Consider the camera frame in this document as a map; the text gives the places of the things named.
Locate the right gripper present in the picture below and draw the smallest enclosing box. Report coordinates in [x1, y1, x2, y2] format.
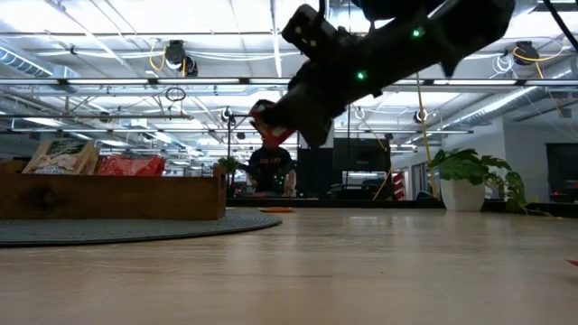
[260, 26, 424, 149]

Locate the beige tea packet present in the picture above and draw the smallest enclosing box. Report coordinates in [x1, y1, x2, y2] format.
[22, 139, 99, 175]

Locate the person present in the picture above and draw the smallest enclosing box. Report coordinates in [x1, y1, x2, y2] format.
[246, 143, 298, 199]

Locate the black cabinet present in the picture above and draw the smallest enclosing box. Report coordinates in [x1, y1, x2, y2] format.
[296, 147, 335, 200]

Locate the small green background plant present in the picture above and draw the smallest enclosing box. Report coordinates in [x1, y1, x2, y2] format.
[217, 155, 240, 175]

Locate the black monitor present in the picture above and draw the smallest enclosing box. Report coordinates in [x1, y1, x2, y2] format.
[332, 137, 392, 172]

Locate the red white striped object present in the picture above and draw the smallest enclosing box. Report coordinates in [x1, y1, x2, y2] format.
[391, 171, 406, 201]

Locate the round grey mat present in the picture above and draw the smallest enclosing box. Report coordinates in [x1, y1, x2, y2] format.
[0, 209, 284, 249]

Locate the wooden three-compartment tray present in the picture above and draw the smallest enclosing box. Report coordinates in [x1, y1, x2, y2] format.
[0, 157, 228, 221]

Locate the green potted plant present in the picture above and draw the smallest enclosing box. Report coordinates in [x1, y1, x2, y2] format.
[426, 147, 550, 217]

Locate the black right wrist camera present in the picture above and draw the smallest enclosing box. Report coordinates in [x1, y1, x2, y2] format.
[281, 3, 340, 60]

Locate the black aluminium table frame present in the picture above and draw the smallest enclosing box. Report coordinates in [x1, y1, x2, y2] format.
[225, 197, 578, 218]

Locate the yellow cable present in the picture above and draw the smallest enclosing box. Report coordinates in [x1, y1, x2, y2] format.
[414, 74, 438, 200]

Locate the silver ventilation duct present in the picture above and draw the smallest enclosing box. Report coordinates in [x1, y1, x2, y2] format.
[0, 44, 55, 79]
[444, 67, 578, 132]

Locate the dark wall screen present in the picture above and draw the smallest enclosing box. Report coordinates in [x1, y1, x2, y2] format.
[545, 143, 578, 203]

